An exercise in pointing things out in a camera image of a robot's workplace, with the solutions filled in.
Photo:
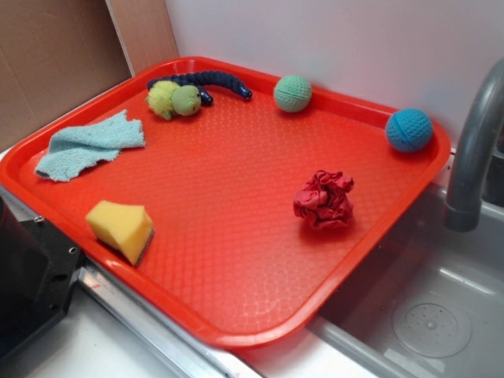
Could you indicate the red paper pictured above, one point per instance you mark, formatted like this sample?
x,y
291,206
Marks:
x,y
323,201

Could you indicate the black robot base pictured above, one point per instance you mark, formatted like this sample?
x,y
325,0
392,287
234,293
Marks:
x,y
39,268

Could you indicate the red plastic tray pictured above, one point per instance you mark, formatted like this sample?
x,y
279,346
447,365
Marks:
x,y
229,261

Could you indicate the green dimpled ball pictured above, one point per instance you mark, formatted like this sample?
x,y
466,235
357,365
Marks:
x,y
292,93

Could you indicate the green plush toy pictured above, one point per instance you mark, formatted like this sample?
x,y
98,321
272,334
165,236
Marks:
x,y
167,99

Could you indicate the yellow sponge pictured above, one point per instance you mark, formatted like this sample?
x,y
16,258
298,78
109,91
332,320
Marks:
x,y
126,228

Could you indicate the blue dimpled ball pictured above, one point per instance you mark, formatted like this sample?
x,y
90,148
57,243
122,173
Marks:
x,y
409,130

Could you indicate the light blue towel cloth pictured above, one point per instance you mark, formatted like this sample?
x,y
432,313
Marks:
x,y
74,149

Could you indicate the grey faucet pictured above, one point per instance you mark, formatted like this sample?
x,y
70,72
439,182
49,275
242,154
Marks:
x,y
477,171

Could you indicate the grey plastic sink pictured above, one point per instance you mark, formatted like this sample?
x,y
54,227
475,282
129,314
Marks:
x,y
352,335

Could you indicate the round sink drain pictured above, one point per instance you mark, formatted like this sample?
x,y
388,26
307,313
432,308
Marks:
x,y
431,326

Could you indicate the brown cardboard panel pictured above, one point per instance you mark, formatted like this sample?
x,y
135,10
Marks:
x,y
57,55

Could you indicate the navy blue rope toy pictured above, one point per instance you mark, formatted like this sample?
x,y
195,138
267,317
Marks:
x,y
201,79

